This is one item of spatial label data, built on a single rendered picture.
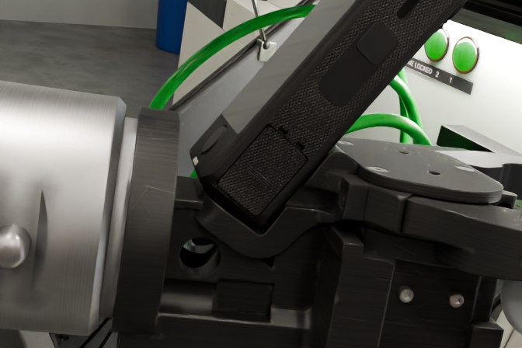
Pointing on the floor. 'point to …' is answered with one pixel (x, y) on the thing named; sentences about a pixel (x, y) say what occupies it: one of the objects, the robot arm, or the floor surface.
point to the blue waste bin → (173, 3)
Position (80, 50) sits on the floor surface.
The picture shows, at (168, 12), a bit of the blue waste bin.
